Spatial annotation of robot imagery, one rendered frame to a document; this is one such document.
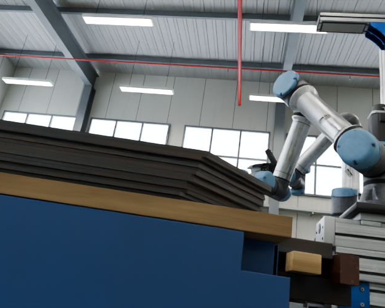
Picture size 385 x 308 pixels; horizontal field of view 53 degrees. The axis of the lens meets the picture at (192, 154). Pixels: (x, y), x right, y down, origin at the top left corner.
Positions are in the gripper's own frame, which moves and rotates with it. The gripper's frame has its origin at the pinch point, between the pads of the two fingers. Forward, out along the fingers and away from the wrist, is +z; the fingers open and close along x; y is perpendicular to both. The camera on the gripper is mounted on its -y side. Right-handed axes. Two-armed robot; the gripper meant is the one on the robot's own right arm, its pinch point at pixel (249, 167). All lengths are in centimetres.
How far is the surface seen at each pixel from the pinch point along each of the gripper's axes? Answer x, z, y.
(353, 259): -115, -78, 49
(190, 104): 723, 542, -388
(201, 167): -167, -73, 40
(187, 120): 715, 544, -333
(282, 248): -120, -65, 48
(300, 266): -123, -70, 51
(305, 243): -117, -69, 46
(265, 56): 708, 292, -484
